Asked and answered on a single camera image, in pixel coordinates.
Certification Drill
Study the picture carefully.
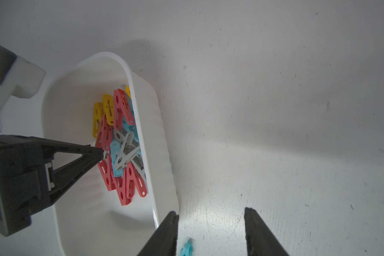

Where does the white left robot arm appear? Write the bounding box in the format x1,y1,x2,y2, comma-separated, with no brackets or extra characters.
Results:
0,45,103,236

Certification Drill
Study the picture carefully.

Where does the white plastic storage box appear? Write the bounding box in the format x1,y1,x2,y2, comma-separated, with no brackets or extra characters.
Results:
42,52,179,256

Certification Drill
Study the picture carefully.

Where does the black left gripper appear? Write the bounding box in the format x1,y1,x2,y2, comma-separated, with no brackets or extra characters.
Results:
0,135,104,237

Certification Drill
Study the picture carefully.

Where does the gray clothespin group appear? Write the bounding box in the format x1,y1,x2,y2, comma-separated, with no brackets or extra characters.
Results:
131,160,147,197

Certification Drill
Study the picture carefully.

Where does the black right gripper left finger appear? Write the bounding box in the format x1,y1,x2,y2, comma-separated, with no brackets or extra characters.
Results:
138,211,179,256

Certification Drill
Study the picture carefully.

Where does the yellow clothespin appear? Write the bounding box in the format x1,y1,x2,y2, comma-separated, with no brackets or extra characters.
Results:
125,86,132,99
102,95,114,126
92,102,103,138

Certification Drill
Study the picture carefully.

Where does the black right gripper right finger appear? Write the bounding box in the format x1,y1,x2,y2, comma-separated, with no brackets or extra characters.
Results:
244,208,289,256

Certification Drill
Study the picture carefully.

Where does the red clothespin group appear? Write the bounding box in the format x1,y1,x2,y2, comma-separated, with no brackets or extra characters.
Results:
97,154,116,192

